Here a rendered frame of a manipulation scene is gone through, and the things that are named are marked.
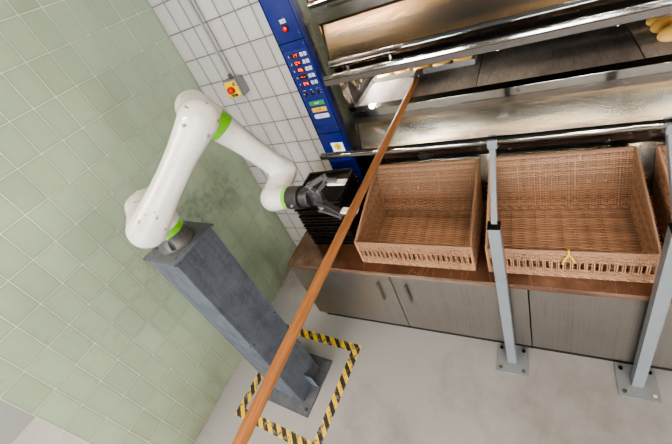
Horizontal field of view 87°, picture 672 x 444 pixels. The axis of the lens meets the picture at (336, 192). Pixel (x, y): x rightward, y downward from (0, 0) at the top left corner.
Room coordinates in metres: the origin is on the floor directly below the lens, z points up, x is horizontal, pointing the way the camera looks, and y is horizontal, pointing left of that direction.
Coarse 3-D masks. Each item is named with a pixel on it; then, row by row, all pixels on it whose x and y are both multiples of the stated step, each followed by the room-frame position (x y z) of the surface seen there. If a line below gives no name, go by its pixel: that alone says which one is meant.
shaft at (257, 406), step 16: (416, 80) 1.68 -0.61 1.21; (400, 112) 1.43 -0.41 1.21; (384, 144) 1.23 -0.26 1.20; (368, 176) 1.07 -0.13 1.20; (352, 208) 0.94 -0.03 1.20; (336, 240) 0.83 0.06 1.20; (320, 272) 0.73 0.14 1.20; (320, 288) 0.69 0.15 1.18; (304, 304) 0.65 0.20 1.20; (304, 320) 0.61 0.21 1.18; (288, 336) 0.58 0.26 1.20; (288, 352) 0.54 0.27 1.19; (272, 368) 0.51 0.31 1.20; (272, 384) 0.48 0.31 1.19; (256, 400) 0.46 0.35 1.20; (256, 416) 0.43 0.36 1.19; (240, 432) 0.41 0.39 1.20
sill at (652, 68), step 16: (624, 64) 1.08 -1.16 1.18; (640, 64) 1.03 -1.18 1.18; (656, 64) 1.00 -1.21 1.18; (528, 80) 1.26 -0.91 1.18; (544, 80) 1.21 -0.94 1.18; (560, 80) 1.17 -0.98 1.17; (576, 80) 1.14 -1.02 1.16; (592, 80) 1.11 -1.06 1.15; (608, 80) 1.08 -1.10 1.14; (432, 96) 1.50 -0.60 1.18; (448, 96) 1.43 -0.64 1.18; (464, 96) 1.38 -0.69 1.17; (480, 96) 1.35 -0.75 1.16; (496, 96) 1.31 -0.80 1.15; (352, 112) 1.72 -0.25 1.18; (368, 112) 1.66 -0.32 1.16; (384, 112) 1.61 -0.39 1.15
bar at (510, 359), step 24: (432, 144) 1.13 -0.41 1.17; (456, 144) 1.08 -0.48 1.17; (480, 144) 1.03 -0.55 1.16; (504, 264) 0.82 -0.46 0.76; (504, 288) 0.82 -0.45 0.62; (504, 312) 0.83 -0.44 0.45; (648, 312) 0.57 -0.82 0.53; (504, 336) 0.83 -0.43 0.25; (648, 336) 0.54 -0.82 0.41; (504, 360) 0.85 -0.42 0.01; (648, 360) 0.53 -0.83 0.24; (624, 384) 0.56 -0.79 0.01; (648, 384) 0.53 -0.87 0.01
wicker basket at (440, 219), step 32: (448, 160) 1.43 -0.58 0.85; (384, 192) 1.62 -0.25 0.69; (416, 192) 1.51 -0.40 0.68; (448, 192) 1.40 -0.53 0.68; (480, 192) 1.28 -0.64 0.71; (384, 224) 1.49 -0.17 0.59; (448, 224) 1.29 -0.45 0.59; (480, 224) 1.19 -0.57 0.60; (384, 256) 1.27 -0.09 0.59; (448, 256) 1.10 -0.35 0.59
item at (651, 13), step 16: (624, 16) 0.96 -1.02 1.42; (640, 16) 0.94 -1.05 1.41; (656, 16) 0.91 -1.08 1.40; (512, 32) 1.30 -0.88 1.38; (560, 32) 1.06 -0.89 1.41; (576, 32) 1.03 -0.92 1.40; (480, 48) 1.21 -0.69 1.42; (496, 48) 1.17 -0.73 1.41; (400, 64) 1.39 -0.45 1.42; (416, 64) 1.35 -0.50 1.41; (336, 80) 1.56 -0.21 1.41; (352, 80) 1.52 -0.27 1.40
